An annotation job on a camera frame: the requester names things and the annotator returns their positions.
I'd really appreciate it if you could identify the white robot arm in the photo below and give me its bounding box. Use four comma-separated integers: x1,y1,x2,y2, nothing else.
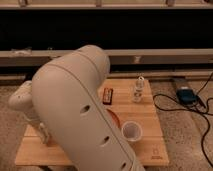
9,45,145,171

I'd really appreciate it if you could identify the blue power adapter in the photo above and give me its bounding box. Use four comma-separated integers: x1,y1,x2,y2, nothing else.
176,87,197,105

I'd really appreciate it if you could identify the black cable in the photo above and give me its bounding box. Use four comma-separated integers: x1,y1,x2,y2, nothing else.
152,71,213,168

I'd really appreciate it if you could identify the dark red chocolate bar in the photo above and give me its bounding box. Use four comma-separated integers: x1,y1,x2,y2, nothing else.
102,88,113,105

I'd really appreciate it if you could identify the wooden rail shelf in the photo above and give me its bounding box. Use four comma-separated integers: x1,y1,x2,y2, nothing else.
0,48,213,67

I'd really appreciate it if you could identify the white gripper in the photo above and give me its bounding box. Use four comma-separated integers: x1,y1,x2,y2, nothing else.
25,112,50,144

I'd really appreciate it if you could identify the orange bowl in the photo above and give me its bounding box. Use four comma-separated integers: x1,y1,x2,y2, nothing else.
107,109,121,129

